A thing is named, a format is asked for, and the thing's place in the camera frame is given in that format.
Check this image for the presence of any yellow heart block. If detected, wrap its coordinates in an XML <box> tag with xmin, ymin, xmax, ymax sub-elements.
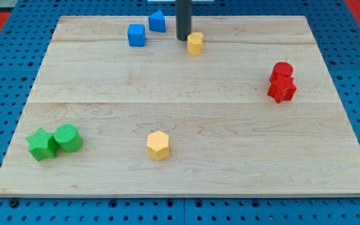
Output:
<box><xmin>187</xmin><ymin>32</ymin><xmax>204</xmax><ymax>56</ymax></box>

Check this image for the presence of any light wooden board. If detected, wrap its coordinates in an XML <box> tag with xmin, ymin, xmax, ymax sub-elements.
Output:
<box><xmin>0</xmin><ymin>16</ymin><xmax>360</xmax><ymax>198</ymax></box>

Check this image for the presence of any yellow hexagon block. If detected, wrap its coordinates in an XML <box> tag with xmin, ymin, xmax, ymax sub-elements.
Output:
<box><xmin>146</xmin><ymin>131</ymin><xmax>169</xmax><ymax>161</ymax></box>

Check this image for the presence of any blue cube block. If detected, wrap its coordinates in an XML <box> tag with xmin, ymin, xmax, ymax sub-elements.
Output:
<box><xmin>127</xmin><ymin>24</ymin><xmax>146</xmax><ymax>47</ymax></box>

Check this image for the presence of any blue triangle block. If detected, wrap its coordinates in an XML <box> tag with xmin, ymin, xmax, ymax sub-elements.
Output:
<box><xmin>148</xmin><ymin>10</ymin><xmax>166</xmax><ymax>33</ymax></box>

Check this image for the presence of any red star block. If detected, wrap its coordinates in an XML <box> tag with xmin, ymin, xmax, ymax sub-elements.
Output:
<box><xmin>267</xmin><ymin>75</ymin><xmax>297</xmax><ymax>103</ymax></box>

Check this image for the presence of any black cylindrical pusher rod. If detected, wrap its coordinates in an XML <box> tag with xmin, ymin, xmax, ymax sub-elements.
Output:
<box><xmin>175</xmin><ymin>0</ymin><xmax>192</xmax><ymax>41</ymax></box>

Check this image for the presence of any red cylinder block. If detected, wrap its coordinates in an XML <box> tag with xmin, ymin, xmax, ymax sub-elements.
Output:
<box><xmin>269</xmin><ymin>61</ymin><xmax>294</xmax><ymax>82</ymax></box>

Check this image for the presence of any green cylinder block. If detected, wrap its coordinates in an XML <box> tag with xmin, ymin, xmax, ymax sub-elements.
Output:
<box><xmin>54</xmin><ymin>124</ymin><xmax>83</xmax><ymax>153</ymax></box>

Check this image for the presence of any green star block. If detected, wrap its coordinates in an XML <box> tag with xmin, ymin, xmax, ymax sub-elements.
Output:
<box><xmin>26</xmin><ymin>128</ymin><xmax>59</xmax><ymax>161</ymax></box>

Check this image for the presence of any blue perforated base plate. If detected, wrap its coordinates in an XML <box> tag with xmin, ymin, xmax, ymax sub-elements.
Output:
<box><xmin>0</xmin><ymin>1</ymin><xmax>360</xmax><ymax>224</ymax></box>

